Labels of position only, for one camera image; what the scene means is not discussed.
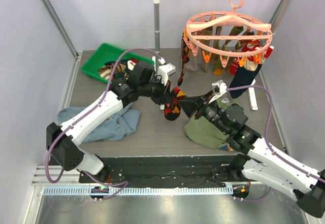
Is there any navy cream cuff sock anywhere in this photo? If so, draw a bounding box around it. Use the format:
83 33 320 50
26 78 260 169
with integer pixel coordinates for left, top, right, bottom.
229 65 262 99

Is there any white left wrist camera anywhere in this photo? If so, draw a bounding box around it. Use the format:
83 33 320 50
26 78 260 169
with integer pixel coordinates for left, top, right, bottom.
152 56 176 85

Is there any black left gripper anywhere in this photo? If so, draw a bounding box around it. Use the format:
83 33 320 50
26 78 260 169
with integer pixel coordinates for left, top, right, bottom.
139 75 173 106

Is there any white slotted cable duct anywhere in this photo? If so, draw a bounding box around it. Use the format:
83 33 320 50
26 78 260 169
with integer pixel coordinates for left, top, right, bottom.
43 185 233 196

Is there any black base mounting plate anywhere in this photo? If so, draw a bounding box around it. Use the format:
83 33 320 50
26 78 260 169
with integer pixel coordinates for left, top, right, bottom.
78 154 259 189

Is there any olive yellow toe sock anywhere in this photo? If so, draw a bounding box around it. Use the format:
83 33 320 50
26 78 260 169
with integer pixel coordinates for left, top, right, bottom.
200 24 254 76

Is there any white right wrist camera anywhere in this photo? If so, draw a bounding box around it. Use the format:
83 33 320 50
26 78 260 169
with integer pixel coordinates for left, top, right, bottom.
209 80 227 104

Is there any green crumpled garment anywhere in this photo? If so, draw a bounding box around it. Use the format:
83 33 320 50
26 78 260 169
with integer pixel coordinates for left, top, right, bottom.
183 98 244 152

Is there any green plastic tray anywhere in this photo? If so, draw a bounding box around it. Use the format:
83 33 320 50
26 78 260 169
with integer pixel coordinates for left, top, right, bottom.
81 43 154 83

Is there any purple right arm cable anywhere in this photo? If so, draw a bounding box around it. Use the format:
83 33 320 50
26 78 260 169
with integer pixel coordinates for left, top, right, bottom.
227 85 325 202

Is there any light blue denim shirt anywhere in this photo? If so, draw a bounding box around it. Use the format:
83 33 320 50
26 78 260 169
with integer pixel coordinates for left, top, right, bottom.
57 104 141 143

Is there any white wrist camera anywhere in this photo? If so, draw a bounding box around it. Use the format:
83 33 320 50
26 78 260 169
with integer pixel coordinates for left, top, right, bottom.
209 80 227 104
152 56 176 85

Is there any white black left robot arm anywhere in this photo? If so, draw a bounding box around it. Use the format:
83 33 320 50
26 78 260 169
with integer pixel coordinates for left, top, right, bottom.
46 61 173 183

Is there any black colourful argyle sock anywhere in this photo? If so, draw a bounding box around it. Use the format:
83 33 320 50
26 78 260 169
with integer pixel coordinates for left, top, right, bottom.
164 87 187 121

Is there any pink round clip hanger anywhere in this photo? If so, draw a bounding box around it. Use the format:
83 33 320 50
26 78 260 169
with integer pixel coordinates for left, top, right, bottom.
184 0 273 68

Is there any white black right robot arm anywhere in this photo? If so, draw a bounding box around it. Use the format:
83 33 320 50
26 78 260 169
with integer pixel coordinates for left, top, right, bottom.
178 93 324 218

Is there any beige grey sock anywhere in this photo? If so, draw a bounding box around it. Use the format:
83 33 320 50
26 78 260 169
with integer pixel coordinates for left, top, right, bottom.
185 54 201 71

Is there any red white sock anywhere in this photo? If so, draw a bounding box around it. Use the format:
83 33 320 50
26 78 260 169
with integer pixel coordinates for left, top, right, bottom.
228 40 275 75

